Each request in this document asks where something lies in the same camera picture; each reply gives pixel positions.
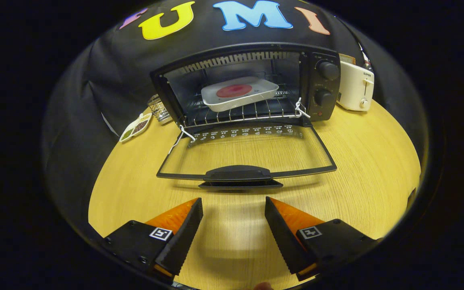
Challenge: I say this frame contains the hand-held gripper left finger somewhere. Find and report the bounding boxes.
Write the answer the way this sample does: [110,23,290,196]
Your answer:
[102,197,203,282]

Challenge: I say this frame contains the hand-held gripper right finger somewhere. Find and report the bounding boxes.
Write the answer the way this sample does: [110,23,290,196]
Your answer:
[264,196,379,281]

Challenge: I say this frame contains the white square plate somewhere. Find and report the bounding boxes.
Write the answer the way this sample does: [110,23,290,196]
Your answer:
[201,77,280,112]

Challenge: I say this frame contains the pink ham slice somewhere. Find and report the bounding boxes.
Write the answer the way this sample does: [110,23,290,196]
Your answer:
[216,84,253,98]

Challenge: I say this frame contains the black toaster oven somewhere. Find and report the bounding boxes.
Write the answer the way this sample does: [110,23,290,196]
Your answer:
[149,42,342,191]

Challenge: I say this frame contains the white pop-up toaster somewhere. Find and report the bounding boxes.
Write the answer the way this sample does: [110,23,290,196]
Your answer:
[336,60,375,112]

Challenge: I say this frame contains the white divided dish of beans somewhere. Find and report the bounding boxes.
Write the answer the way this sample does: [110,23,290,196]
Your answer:
[119,113,153,143]

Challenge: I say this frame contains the black backdrop cloth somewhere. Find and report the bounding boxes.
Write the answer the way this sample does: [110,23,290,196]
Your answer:
[43,0,428,202]

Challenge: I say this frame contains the clear plastic water bottle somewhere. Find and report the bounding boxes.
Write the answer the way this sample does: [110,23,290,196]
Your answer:
[359,44,373,71]

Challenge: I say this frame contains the white string loop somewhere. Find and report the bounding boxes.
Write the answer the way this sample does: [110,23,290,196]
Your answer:
[294,98,311,119]
[169,125,196,155]

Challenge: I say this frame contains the metal wire basket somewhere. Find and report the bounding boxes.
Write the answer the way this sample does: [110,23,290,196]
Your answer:
[147,95,172,122]

